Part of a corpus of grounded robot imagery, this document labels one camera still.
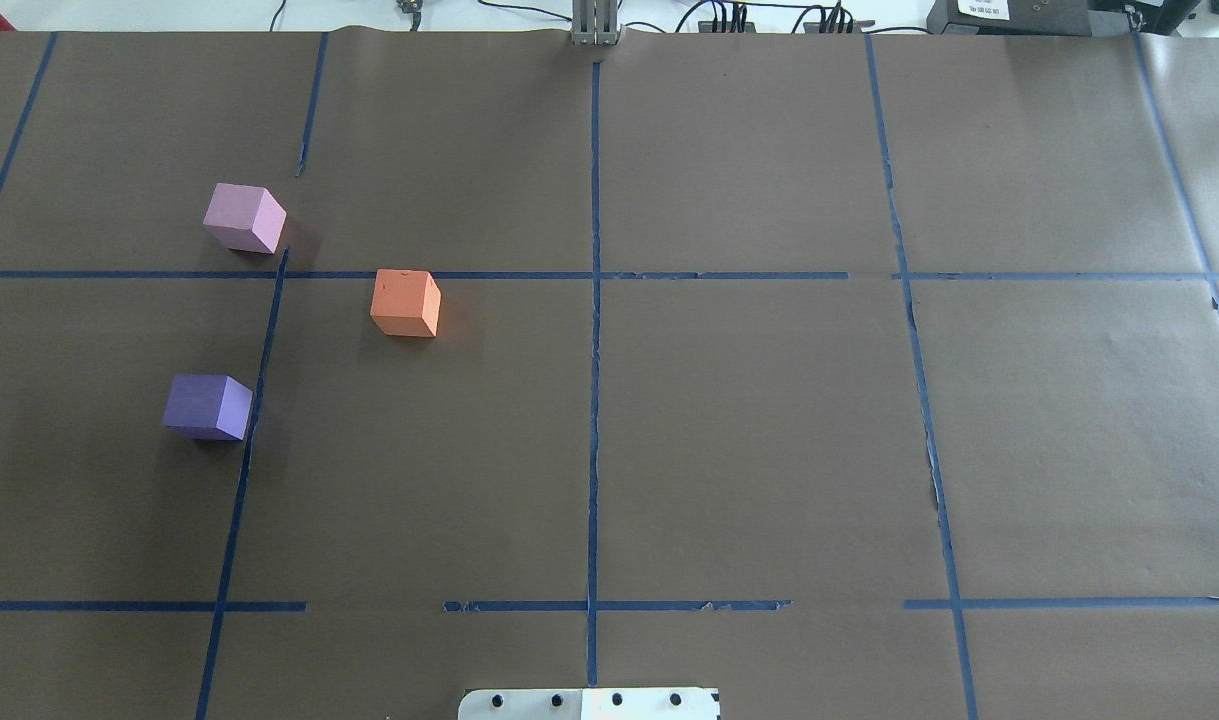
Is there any black electronics box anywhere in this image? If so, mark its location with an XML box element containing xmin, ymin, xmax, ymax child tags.
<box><xmin>925</xmin><ymin>1</ymin><xmax>1134</xmax><ymax>37</ymax></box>

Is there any black cable hub right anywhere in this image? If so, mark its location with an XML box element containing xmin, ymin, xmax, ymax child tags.
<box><xmin>791</xmin><ymin>2</ymin><xmax>875</xmax><ymax>35</ymax></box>

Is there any orange foam cube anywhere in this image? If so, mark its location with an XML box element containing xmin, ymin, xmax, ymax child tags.
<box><xmin>371</xmin><ymin>268</ymin><xmax>442</xmax><ymax>337</ymax></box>

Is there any black cable hub left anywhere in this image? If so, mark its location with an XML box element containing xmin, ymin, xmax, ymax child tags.
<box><xmin>692</xmin><ymin>1</ymin><xmax>757</xmax><ymax>35</ymax></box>

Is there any black cable on table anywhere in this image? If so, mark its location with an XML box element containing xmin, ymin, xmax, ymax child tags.
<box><xmin>478</xmin><ymin>0</ymin><xmax>574</xmax><ymax>23</ymax></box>

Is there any grey metal mount post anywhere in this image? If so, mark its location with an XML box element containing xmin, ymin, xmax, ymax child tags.
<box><xmin>570</xmin><ymin>0</ymin><xmax>622</xmax><ymax>48</ymax></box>

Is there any black cable hub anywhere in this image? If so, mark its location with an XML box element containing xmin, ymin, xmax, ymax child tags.
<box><xmin>791</xmin><ymin>2</ymin><xmax>875</xmax><ymax>35</ymax></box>
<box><xmin>692</xmin><ymin>1</ymin><xmax>757</xmax><ymax>35</ymax></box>

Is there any purple foam cube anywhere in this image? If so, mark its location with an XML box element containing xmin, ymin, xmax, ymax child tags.
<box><xmin>161</xmin><ymin>374</ymin><xmax>254</xmax><ymax>442</ymax></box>

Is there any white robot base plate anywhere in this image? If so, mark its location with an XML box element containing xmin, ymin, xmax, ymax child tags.
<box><xmin>457</xmin><ymin>687</ymin><xmax>722</xmax><ymax>719</ymax></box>

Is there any pink foam cube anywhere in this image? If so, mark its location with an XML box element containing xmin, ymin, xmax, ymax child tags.
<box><xmin>202</xmin><ymin>183</ymin><xmax>288</xmax><ymax>255</ymax></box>

